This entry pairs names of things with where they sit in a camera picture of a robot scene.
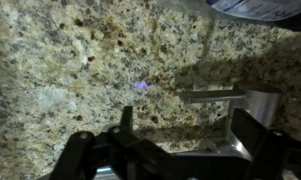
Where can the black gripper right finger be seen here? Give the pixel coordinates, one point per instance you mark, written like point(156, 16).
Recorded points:
point(266, 153)

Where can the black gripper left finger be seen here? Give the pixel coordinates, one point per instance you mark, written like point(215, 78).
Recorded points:
point(90, 156)

